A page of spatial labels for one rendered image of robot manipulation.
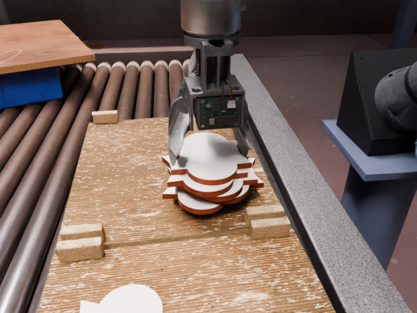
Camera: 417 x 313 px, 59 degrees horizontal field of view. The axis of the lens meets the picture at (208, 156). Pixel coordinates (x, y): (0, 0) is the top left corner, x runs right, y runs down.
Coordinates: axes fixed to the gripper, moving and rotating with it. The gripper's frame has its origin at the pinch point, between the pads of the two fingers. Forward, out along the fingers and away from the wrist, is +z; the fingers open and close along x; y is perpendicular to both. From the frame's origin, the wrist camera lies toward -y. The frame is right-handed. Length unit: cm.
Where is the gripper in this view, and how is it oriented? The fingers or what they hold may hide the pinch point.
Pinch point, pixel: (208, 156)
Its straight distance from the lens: 59.0
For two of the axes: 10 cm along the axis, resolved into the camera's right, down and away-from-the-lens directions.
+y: 1.7, 5.2, -8.4
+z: 0.0, 8.5, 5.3
